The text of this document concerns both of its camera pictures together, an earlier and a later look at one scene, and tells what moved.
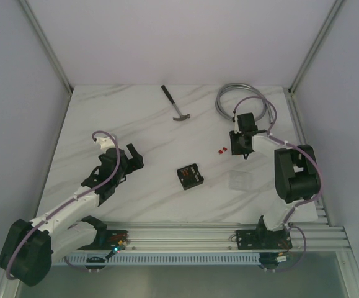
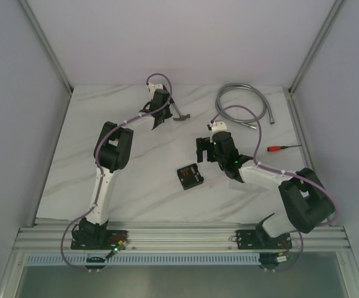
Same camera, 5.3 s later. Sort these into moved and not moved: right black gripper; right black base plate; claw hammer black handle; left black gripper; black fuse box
Moved: left black gripper; right black gripper
Not moved: right black base plate; black fuse box; claw hammer black handle
